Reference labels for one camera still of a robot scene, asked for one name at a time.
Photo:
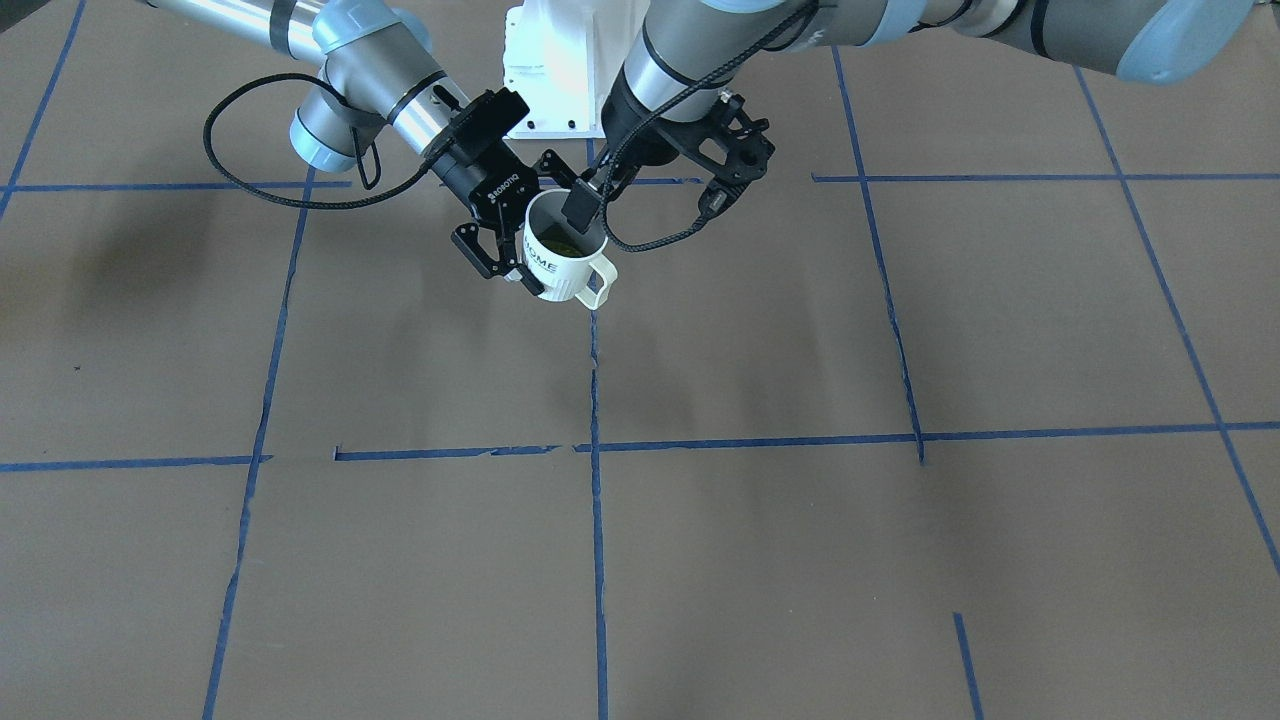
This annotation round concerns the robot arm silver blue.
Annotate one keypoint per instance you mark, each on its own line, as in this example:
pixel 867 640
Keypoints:
pixel 672 98
pixel 375 70

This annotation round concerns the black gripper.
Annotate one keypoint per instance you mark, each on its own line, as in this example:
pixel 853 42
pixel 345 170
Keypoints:
pixel 484 192
pixel 643 141

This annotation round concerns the white mug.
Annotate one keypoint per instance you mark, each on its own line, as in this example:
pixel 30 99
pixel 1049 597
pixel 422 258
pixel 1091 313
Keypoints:
pixel 569 264

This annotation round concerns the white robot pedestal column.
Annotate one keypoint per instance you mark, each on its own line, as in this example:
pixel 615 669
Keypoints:
pixel 562 58

